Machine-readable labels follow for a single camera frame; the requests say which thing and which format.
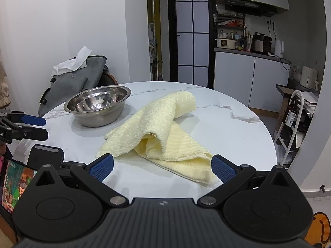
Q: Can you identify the dark glass bottle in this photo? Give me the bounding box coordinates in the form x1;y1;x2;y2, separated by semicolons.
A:
284;97;298;128

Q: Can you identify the black kitchen shelf rack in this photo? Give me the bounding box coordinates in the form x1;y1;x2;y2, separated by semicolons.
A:
213;12;246;49

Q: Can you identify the black phone stand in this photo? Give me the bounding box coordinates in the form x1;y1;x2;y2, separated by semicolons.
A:
27;144;65;172

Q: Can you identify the grey felt bag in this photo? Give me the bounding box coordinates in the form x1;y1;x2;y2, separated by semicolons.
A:
37;55;108;117

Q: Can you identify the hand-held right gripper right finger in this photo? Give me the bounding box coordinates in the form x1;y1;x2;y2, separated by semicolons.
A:
198;154;293;208

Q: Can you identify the orange cartoon floor mat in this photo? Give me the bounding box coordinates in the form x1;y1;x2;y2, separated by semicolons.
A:
302;212;331;246

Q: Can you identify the black kitchen appliance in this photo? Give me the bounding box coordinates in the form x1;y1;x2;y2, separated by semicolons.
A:
251;32;272;55

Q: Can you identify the white plastic bag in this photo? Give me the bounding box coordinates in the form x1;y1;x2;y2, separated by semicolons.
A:
148;23;157;64

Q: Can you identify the white electric kettle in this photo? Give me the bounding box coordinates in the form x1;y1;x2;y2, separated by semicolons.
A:
274;40;285;58

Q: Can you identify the row of condiment bottles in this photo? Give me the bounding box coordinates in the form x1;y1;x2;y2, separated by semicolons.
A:
218;30;252;51

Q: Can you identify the white rice cooker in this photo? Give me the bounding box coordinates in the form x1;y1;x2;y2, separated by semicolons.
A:
215;38;236;50

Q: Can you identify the phone with lit screen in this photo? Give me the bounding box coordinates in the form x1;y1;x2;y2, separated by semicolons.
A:
0;157;38;213

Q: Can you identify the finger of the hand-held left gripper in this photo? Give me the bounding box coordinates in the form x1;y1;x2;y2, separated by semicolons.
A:
0;124;49;142
0;110;46;126

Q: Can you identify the white tissue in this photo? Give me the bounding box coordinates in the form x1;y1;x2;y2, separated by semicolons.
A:
50;46;92;78

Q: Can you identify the black framed glass door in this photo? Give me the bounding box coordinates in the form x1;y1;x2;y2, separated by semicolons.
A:
167;0;216;89

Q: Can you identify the white lower kitchen cabinet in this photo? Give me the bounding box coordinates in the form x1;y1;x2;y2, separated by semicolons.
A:
213;48;291;109

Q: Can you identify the black range hood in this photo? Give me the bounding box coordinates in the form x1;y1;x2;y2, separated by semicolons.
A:
223;0;278;17

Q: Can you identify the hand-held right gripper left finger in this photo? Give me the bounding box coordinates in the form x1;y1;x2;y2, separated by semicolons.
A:
34;154;129;208

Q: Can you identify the pale yellow towel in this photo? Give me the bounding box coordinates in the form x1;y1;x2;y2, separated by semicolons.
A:
96;90;224;188

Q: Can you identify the stack of papers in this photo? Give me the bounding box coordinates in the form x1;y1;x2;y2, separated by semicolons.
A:
301;90;320;117

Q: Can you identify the white wire rack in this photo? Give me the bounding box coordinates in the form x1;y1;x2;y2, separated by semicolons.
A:
273;90;308;166

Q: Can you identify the dark chair with wooden rim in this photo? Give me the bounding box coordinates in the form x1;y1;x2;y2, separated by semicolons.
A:
100;71;119;86

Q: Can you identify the stainless steel bowl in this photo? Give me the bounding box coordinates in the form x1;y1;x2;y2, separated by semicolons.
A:
63;85;132;128

